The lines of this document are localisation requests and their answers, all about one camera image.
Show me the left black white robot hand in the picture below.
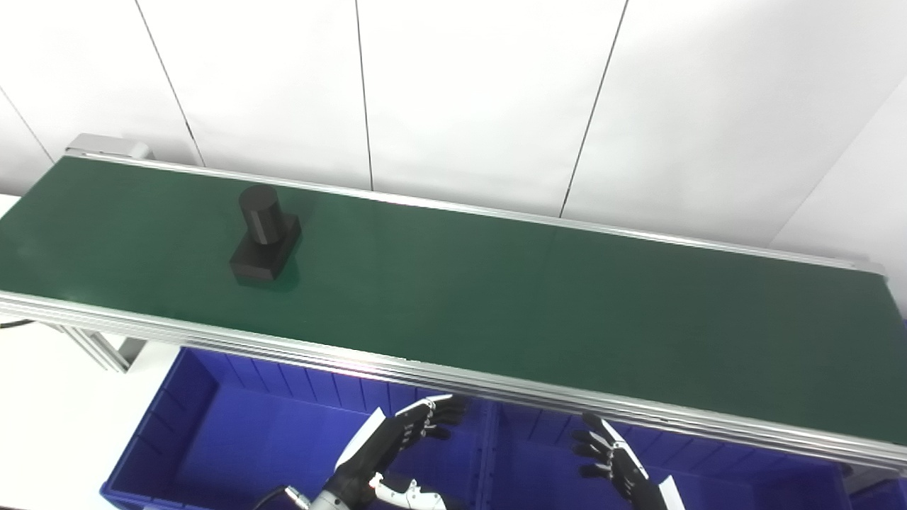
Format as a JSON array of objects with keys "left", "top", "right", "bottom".
[{"left": 322, "top": 395, "right": 469, "bottom": 510}]

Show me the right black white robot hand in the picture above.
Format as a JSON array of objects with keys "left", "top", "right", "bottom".
[{"left": 570, "top": 414, "right": 685, "bottom": 510}]

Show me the black cylinder block part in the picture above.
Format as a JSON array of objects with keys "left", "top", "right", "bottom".
[{"left": 228, "top": 185, "right": 303, "bottom": 285}]

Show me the blue plastic bin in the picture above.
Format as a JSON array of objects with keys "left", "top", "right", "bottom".
[
  {"left": 480, "top": 401, "right": 852, "bottom": 510},
  {"left": 847, "top": 477, "right": 907, "bottom": 510},
  {"left": 99, "top": 346, "right": 498, "bottom": 510}
]

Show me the green conveyor belt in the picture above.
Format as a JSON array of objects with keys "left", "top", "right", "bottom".
[{"left": 0, "top": 152, "right": 907, "bottom": 474}]

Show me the aluminium profile conveyor leg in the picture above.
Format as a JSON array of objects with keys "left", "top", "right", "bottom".
[{"left": 41, "top": 323, "right": 147, "bottom": 373}]

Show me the grey conveyor motor housing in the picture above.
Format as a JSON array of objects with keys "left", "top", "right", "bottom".
[{"left": 65, "top": 133, "right": 156, "bottom": 163}]

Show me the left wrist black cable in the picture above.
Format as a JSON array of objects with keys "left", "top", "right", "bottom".
[{"left": 252, "top": 486, "right": 314, "bottom": 510}]

